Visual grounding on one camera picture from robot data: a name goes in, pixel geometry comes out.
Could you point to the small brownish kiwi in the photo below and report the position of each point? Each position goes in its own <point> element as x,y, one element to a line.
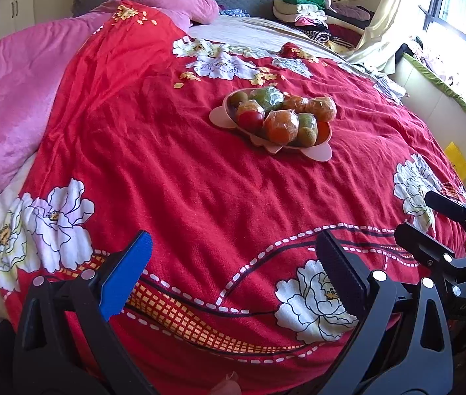
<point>239,98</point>
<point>307,136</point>

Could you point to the red tomato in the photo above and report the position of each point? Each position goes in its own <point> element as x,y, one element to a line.
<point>250,121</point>

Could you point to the pink plush quilt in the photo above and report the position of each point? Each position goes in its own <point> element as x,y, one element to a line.
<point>11,98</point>

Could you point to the large green citrus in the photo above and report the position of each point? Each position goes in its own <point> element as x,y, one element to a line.
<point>268,96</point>

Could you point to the cream curtain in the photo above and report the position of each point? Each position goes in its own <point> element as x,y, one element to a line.
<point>397,12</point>

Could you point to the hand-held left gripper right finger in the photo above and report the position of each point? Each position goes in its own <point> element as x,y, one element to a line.
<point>340,271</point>

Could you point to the pink pillow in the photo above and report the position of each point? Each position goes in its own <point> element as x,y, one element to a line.
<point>175,2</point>

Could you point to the small green citrus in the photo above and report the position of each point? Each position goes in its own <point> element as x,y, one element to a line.
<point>308,120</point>

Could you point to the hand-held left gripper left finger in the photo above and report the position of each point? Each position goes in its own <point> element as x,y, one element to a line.
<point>128,275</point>

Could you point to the person's left hand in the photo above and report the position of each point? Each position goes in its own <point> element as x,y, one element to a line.
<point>227,386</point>

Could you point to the stack of folded clothes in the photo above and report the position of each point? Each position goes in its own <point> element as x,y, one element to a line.
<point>311,14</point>

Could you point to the plastic-wrapped orange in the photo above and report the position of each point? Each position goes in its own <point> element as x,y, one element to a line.
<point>249,107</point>
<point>283,127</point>
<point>322,109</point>
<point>294,103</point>

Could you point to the orange plastic plate with ears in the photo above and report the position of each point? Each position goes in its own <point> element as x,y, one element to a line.
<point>220,117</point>

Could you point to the green-trimmed window seat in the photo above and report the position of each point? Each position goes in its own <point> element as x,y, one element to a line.
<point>430,90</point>

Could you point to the beige bed sheet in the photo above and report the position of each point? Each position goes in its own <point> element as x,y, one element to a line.
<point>249,33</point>

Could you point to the yellow flat packet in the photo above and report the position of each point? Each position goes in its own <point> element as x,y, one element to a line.
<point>458,160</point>

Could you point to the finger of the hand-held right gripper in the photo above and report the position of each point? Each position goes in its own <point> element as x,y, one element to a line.
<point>447,208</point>
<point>418,245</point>

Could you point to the red floral blanket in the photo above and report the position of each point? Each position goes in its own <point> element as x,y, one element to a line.
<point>155,152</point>

